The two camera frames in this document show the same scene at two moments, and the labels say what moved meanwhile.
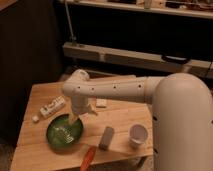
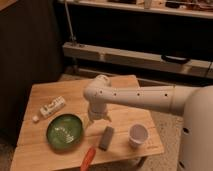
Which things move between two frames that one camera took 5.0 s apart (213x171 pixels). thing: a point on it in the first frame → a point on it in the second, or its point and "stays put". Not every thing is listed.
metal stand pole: x=72 y=37 stays put
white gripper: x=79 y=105 → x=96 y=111
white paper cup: x=138 y=134 stays put
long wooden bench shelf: x=201 y=68 stays put
